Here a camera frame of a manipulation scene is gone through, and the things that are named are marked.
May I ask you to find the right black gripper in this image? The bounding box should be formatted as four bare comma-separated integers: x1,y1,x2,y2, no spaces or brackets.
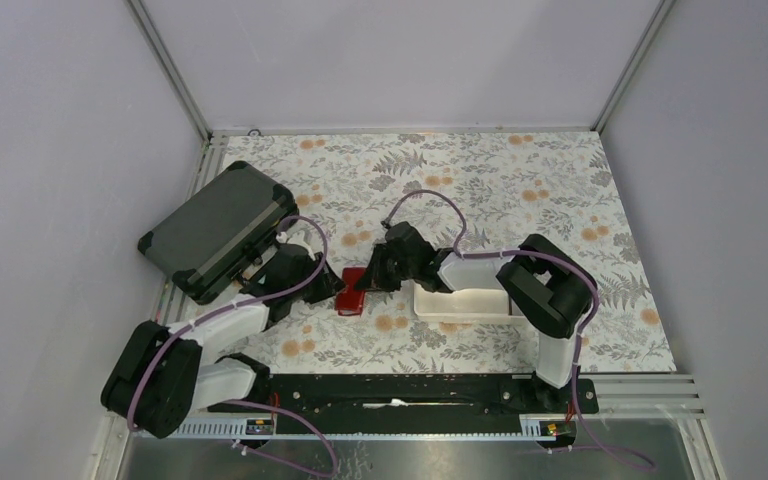
356,243,418,293

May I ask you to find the red card holder wallet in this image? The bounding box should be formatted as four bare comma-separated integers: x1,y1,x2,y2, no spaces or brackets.
335,267,366,317

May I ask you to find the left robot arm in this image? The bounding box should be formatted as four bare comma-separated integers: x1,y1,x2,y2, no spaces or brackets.
100,243,346,438

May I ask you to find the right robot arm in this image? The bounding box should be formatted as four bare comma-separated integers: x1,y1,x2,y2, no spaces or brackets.
354,222,599,412

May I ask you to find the white plastic tray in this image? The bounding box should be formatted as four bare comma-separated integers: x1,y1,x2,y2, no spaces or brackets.
412,282,527,325

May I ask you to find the black hard case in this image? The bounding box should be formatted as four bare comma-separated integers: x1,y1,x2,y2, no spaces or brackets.
137,161,299,305

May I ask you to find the floral table mat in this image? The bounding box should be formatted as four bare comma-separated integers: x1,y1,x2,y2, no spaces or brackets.
211,132,675,373

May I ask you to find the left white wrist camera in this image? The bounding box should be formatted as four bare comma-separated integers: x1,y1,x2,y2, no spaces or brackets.
276,230,315,259

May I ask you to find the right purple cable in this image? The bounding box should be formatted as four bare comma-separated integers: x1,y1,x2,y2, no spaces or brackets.
382,190,658,473

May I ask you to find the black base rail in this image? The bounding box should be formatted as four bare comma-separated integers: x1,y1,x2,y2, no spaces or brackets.
112,372,697,444

